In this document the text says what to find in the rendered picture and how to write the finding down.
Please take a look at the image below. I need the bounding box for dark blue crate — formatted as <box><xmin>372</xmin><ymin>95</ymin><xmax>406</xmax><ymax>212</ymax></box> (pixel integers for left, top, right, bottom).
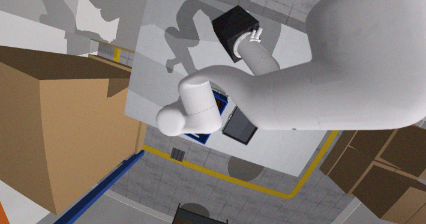
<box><xmin>183</xmin><ymin>90</ymin><xmax>228</xmax><ymax>144</ymax></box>

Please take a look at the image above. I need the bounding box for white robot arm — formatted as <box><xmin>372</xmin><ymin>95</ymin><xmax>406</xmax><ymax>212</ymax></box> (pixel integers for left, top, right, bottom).
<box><xmin>156</xmin><ymin>0</ymin><xmax>426</xmax><ymax>136</ymax></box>

